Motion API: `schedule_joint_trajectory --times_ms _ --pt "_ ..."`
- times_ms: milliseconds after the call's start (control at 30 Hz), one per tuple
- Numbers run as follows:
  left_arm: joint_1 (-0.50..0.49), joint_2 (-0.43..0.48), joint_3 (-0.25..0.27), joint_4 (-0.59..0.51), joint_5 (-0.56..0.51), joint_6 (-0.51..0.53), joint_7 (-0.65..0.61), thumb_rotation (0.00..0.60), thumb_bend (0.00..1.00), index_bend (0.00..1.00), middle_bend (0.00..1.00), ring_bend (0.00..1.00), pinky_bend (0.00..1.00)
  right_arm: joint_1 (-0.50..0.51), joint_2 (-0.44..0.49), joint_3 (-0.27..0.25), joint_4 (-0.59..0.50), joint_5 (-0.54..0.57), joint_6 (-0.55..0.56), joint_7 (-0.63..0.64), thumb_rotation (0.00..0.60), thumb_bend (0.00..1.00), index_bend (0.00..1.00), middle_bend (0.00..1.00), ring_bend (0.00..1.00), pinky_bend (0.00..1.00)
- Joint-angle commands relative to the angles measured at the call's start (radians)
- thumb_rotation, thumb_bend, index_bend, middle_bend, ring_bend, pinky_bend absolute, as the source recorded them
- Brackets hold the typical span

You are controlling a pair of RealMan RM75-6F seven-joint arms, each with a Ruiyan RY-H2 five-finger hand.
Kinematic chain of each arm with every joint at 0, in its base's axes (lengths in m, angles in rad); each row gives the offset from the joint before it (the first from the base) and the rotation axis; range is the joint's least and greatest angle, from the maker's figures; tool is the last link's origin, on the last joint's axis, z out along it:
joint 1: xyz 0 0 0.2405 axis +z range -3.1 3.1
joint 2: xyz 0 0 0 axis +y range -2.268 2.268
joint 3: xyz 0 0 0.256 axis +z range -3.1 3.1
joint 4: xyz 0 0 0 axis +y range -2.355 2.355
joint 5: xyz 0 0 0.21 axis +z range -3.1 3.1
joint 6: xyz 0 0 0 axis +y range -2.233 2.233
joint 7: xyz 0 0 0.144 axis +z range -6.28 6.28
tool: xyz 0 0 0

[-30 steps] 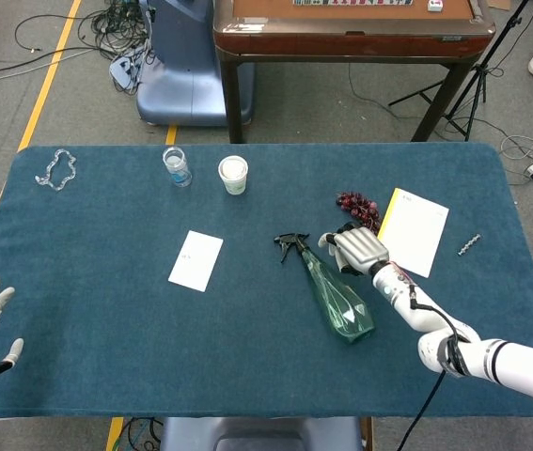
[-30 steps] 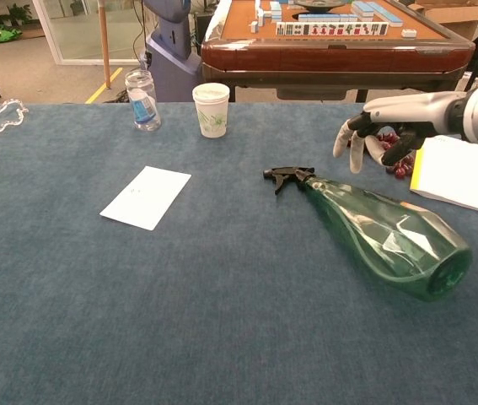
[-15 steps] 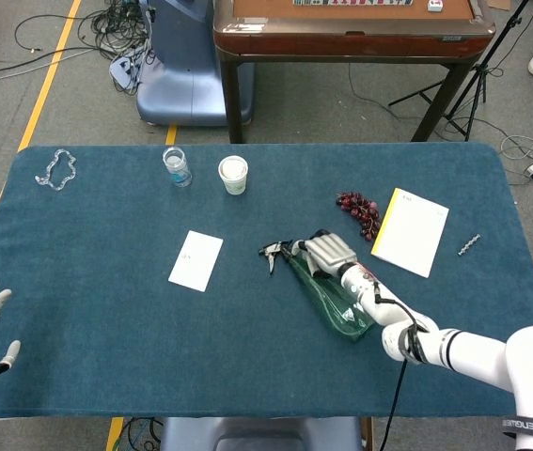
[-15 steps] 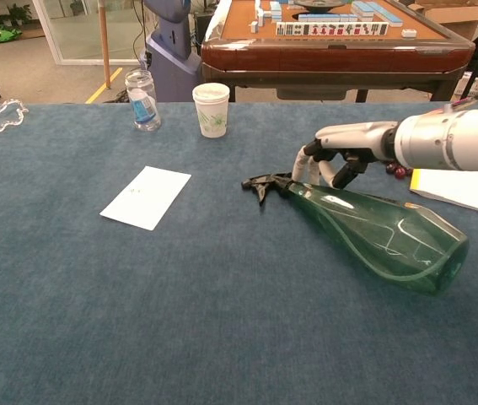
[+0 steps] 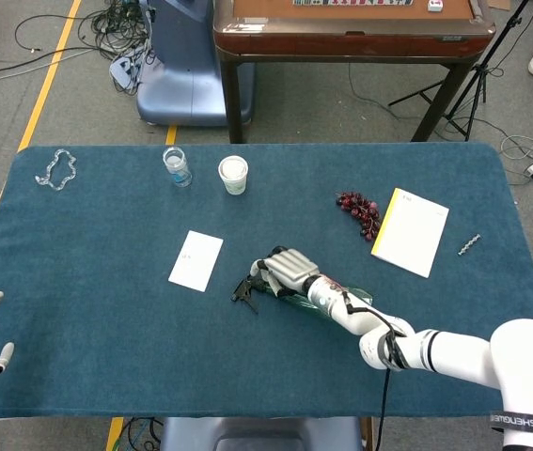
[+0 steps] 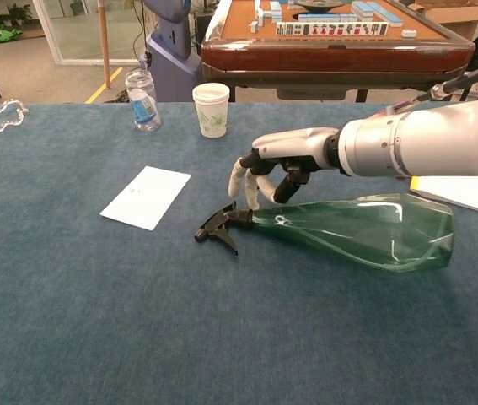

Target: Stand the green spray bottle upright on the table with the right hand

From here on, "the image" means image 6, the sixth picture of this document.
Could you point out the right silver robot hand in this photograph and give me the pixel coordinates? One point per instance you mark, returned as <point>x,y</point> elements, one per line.
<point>297,145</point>

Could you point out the green spray bottle black trigger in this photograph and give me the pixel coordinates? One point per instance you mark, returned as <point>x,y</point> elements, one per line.
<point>369,236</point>

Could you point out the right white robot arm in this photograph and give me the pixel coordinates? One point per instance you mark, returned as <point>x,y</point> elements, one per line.
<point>432,139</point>

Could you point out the white paper cup green print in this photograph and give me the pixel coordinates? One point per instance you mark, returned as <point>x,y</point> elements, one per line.
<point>211,114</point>

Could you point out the brown mahjong table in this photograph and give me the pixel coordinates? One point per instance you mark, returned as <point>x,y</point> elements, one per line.
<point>327,55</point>

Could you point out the row of mahjong tiles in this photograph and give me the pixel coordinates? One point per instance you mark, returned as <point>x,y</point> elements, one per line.
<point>331,29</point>

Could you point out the blue grey machine base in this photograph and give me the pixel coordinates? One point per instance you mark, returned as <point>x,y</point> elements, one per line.
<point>171,63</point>

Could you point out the single white mahjong tile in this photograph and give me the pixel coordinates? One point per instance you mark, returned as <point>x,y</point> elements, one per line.
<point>409,34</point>

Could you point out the clear plastic cup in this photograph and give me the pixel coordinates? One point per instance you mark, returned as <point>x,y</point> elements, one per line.
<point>142,105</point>

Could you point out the white paper card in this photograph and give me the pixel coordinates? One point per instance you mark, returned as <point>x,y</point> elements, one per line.
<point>146,198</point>

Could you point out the white notebook yellow spine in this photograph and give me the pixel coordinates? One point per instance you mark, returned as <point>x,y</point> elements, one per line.
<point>466,194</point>

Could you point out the brown cardboard box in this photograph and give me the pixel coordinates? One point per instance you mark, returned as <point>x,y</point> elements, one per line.
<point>453,17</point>

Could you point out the wooden pole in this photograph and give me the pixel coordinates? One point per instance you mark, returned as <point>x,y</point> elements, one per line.
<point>104,42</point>

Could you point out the white framed glass partition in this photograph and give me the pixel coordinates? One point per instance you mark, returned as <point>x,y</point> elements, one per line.
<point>59,57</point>

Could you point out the blue felt tablecloth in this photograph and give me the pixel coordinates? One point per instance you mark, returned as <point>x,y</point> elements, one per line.
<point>95,316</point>

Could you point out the potted green plant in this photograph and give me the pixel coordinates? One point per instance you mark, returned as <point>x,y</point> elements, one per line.
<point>19,12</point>

